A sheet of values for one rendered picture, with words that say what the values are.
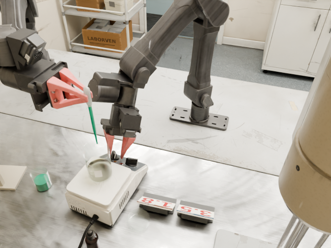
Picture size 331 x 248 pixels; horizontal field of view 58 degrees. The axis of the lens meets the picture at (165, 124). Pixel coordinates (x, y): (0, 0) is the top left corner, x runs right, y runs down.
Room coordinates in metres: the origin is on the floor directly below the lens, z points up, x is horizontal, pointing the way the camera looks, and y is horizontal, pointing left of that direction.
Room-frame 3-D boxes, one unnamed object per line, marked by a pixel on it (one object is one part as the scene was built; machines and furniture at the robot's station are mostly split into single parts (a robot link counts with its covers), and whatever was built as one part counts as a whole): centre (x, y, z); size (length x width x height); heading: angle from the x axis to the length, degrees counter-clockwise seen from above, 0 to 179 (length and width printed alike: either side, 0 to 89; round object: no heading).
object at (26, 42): (0.53, 0.26, 1.28); 0.07 x 0.06 x 0.11; 157
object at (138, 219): (0.40, 0.06, 0.91); 0.06 x 0.06 x 0.02
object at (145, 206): (0.45, 0.02, 0.92); 0.09 x 0.06 x 0.04; 77
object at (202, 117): (0.81, -0.12, 0.94); 0.20 x 0.07 x 0.08; 74
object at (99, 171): (0.48, 0.16, 1.03); 0.07 x 0.06 x 0.08; 50
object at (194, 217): (0.43, -0.08, 0.92); 0.09 x 0.06 x 0.04; 77
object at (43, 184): (0.51, 0.33, 0.93); 0.04 x 0.04 x 0.06
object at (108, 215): (0.49, 0.15, 0.94); 0.22 x 0.13 x 0.08; 157
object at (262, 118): (0.92, 0.06, 0.45); 1.20 x 0.48 x 0.90; 74
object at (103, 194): (0.47, 0.16, 0.98); 0.12 x 0.12 x 0.01; 67
